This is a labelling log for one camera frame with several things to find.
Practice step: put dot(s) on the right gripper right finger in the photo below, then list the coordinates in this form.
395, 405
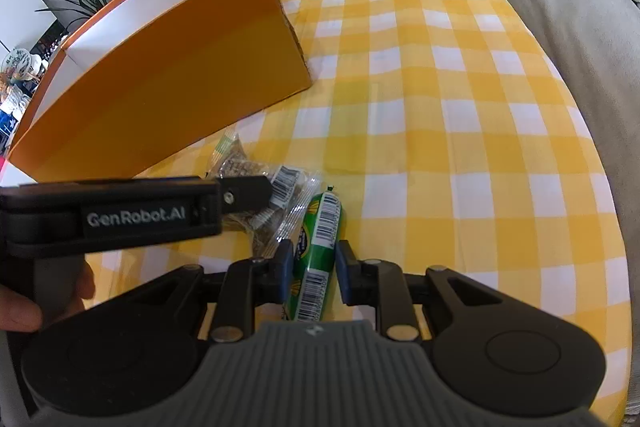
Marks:
384, 287

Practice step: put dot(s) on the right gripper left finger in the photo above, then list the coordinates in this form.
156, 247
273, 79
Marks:
247, 285

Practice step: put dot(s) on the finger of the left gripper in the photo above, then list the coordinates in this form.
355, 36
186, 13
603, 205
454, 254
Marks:
244, 193

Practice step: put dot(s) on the green sausage stick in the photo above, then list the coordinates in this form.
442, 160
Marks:
314, 258

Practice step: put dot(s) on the clear dried snack bag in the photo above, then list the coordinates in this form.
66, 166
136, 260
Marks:
292, 191

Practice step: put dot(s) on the left hand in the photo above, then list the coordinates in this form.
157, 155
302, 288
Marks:
19, 314

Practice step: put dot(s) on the orange cardboard storage box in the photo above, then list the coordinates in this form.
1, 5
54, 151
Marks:
143, 79

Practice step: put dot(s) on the yellow checkered tablecloth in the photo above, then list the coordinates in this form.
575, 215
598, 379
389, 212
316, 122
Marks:
451, 139

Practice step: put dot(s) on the beige sofa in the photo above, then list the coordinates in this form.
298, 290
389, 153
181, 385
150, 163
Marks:
595, 46

